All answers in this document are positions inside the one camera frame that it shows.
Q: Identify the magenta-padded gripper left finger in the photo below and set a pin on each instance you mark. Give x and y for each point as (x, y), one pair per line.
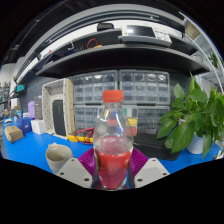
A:
(76, 172)

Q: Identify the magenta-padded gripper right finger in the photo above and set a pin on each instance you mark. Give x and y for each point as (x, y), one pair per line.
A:
(150, 172)

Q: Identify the clear bottle with red cap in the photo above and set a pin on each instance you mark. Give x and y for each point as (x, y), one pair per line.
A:
(113, 166)

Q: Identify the beige ceramic mug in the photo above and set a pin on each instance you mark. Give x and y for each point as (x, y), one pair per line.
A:
(56, 156)

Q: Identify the flat black case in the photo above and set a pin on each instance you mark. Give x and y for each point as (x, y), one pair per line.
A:
(150, 146)

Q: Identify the yellow multimeter with red leads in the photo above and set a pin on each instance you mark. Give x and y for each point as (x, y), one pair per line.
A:
(93, 44)
(81, 137)

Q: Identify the clear small-parts drawer cabinet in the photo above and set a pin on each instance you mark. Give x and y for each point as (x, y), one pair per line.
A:
(145, 86)
(85, 118)
(95, 86)
(151, 119)

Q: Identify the multicoloured parts organizer box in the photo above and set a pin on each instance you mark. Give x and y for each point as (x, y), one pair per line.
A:
(133, 121)

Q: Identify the black oblong speaker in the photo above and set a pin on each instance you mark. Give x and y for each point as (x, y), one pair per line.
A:
(59, 118)

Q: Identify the green potted plant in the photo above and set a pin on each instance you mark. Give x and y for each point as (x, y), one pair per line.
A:
(186, 126)

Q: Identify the small white box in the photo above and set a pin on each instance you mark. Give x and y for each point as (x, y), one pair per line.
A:
(38, 127)

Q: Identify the small brown cardboard box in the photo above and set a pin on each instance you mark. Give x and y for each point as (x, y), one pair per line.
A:
(14, 134)

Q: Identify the grey box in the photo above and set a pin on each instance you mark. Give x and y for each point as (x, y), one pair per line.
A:
(38, 108)

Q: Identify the purple box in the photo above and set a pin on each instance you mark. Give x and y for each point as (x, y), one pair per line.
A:
(31, 110)

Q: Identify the beige perforated tray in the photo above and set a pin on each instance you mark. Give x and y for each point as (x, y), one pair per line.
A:
(48, 90)

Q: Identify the black workbench shelf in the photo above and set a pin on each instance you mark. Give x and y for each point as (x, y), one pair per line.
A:
(120, 60)

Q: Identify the white shelf unit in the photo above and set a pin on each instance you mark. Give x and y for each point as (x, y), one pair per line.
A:
(213, 56)

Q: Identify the white benchtop oscilloscope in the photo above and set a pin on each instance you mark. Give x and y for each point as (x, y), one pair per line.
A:
(143, 33)

